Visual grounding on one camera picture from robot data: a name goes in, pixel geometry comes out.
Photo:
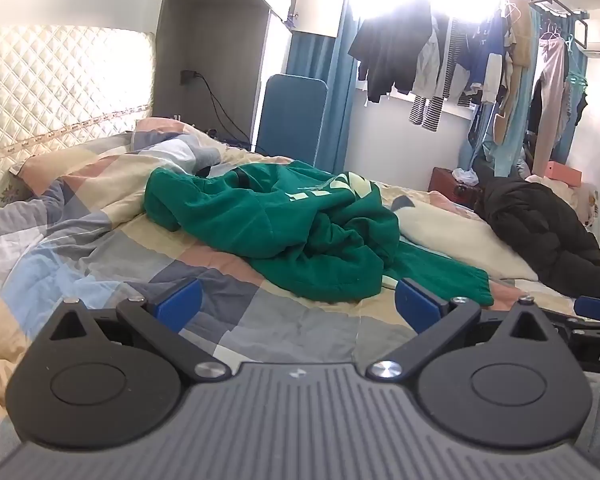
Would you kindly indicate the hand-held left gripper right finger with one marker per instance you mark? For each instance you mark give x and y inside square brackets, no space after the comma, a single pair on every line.
[417,305]

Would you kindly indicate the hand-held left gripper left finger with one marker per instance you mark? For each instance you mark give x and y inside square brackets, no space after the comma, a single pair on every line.
[180,301]

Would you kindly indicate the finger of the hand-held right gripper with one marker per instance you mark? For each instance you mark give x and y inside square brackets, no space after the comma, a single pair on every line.
[597,309]

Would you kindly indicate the green hoodie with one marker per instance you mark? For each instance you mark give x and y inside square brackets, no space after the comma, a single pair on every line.
[280,230]

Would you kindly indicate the pile of light clothes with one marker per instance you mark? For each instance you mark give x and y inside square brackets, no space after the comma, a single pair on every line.
[575,195]

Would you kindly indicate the green clothes hangers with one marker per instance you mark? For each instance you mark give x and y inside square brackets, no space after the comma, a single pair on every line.
[577,77]

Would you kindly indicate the cream plush pillow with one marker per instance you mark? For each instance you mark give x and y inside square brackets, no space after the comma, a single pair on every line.
[455,235]

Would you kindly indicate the patchwork quilt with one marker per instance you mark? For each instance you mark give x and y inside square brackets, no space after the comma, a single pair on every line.
[105,240]

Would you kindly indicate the black puffer jacket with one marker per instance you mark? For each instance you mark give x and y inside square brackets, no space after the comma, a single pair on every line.
[530,220]

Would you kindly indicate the red-brown suitcase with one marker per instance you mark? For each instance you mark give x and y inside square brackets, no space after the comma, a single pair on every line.
[442,185]

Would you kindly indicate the clear plastic bag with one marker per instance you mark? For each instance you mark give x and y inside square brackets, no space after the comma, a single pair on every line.
[465,176]

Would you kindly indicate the pink box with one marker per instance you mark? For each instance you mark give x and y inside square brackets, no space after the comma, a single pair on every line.
[565,172]

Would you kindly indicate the striped hanging garment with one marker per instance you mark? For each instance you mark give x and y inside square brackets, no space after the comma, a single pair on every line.
[430,115]

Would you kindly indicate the light blue hanging cloth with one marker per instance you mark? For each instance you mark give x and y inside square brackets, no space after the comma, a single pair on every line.
[512,135]

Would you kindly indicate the blue curtain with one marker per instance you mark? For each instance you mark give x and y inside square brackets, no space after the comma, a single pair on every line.
[337,110]

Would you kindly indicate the blue padded board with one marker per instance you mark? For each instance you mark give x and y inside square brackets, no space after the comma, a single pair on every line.
[290,120]

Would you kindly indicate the pink hanging trousers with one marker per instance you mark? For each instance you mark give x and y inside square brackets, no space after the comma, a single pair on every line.
[550,90]

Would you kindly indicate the grey hanging shirt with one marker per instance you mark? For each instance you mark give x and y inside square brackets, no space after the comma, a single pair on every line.
[430,65]

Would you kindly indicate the cream quilted headboard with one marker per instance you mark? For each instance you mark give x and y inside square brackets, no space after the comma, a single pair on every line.
[55,85]

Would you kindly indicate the blue hanging garment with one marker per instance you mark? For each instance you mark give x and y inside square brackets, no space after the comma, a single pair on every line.
[482,60]

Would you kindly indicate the black hanging jacket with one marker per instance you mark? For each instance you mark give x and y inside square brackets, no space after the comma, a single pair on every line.
[390,45]

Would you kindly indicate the tan hanging garment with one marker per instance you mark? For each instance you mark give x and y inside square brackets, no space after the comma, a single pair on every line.
[517,60]

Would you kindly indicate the black wall socket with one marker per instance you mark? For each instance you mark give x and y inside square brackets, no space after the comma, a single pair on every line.
[188,78]

